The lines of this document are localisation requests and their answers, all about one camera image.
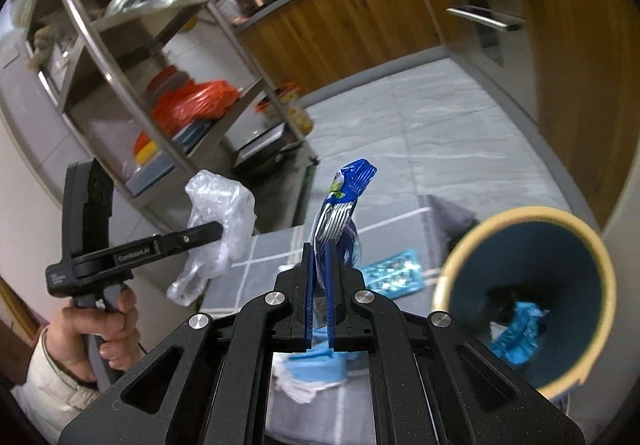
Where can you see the dark chair frame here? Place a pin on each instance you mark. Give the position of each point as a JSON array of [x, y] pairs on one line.
[[306, 190]]

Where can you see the wooden kitchen base cabinet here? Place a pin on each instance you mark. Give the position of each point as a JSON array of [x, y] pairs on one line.
[[340, 20]]

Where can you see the metal shelf rack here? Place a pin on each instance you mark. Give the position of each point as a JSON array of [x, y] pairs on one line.
[[125, 20]]

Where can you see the black floor scale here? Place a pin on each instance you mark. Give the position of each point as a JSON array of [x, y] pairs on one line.
[[262, 147]]

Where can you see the blue snack wrapper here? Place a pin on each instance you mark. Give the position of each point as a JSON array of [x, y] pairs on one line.
[[342, 195]]

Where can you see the blue face mask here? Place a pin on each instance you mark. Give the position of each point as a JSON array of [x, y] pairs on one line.
[[315, 367]]

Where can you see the blue bin with yellow rim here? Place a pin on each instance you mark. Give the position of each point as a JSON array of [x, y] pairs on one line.
[[560, 275]]

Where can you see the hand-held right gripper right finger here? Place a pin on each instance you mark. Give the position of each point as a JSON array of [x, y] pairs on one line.
[[330, 305]]

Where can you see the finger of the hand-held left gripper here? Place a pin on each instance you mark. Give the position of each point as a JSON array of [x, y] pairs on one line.
[[192, 236]]

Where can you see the crumpled blue wrapper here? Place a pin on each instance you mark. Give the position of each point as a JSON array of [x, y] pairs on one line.
[[520, 330]]

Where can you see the tall wooden cabinet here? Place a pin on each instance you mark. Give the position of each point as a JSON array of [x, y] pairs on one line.
[[585, 50]]

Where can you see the pack of yellow bottles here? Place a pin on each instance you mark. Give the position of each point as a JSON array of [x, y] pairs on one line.
[[290, 107]]

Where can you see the grey blue tray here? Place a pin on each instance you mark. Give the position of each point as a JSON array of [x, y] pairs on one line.
[[165, 160]]

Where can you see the red plastic bag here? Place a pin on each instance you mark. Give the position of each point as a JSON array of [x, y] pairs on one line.
[[195, 102]]

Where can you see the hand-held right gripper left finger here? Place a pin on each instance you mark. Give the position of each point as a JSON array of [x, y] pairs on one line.
[[309, 305]]

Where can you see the clear plastic bag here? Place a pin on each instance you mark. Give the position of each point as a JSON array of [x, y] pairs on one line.
[[225, 205]]

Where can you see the blue blister pack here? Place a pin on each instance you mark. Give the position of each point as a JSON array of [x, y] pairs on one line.
[[392, 275]]

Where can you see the person's left forearm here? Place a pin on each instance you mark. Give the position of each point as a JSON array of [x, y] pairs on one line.
[[52, 400]]

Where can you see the person's left hand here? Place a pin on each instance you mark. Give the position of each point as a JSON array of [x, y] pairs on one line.
[[82, 330]]

